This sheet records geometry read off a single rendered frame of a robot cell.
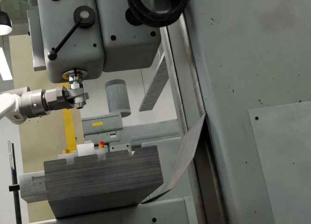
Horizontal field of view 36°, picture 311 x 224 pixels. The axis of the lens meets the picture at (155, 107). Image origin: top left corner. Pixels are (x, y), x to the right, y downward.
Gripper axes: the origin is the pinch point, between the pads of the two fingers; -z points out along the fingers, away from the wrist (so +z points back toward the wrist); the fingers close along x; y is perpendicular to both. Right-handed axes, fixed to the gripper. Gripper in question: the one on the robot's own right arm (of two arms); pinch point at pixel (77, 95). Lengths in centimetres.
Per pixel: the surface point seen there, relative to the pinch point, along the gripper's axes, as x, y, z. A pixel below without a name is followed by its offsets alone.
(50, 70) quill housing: -6.0, -8.1, 6.4
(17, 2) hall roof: 761, -490, 308
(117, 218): -14.7, 42.2, -10.6
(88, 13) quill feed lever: -10.8, -22.4, -9.6
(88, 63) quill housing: -6.0, -7.8, -6.4
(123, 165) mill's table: -53, 34, -22
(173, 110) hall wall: 936, -229, 30
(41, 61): -5.0, -12.3, 9.2
